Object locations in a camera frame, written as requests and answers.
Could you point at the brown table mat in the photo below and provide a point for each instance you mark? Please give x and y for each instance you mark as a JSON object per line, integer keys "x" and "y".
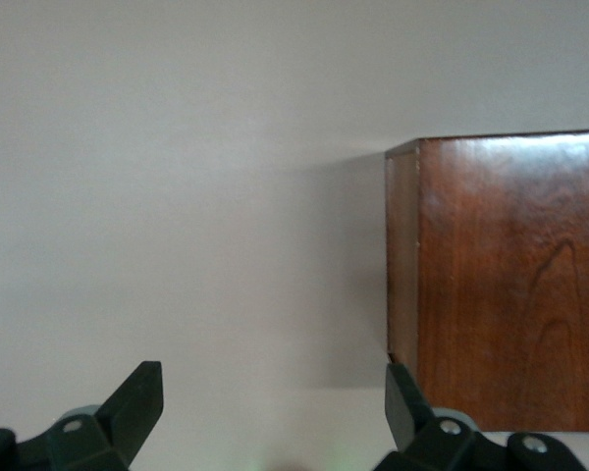
{"x": 176, "y": 196}

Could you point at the dark red wooden cabinet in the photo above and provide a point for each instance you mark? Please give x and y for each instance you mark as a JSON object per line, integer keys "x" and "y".
{"x": 510, "y": 270}

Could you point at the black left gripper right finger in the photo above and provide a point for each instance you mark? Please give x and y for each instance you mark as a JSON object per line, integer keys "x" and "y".
{"x": 451, "y": 446}

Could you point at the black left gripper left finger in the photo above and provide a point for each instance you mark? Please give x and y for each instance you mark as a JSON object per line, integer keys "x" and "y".
{"x": 103, "y": 436}

